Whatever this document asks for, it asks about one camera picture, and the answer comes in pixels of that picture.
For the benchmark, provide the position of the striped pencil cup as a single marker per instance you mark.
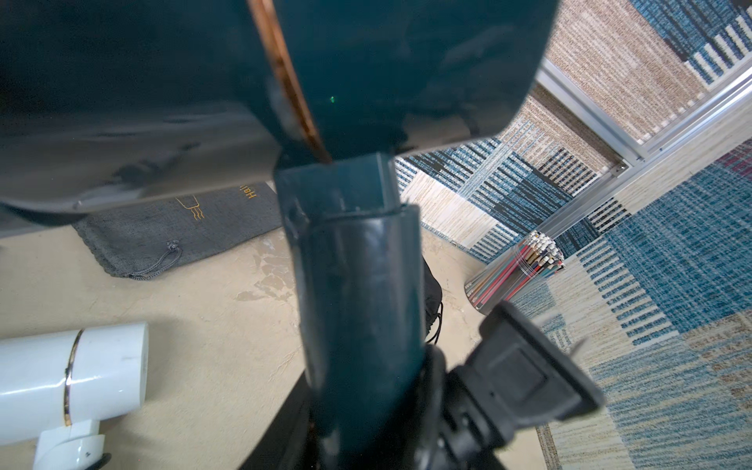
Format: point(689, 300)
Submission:
point(534, 258)

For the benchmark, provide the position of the white hair dryer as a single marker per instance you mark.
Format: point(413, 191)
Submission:
point(57, 389)

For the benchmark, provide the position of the black hair dryer bag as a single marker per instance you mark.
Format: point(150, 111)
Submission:
point(433, 305)

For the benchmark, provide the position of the grey hair dryer bag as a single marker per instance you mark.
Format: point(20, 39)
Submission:
point(141, 242)

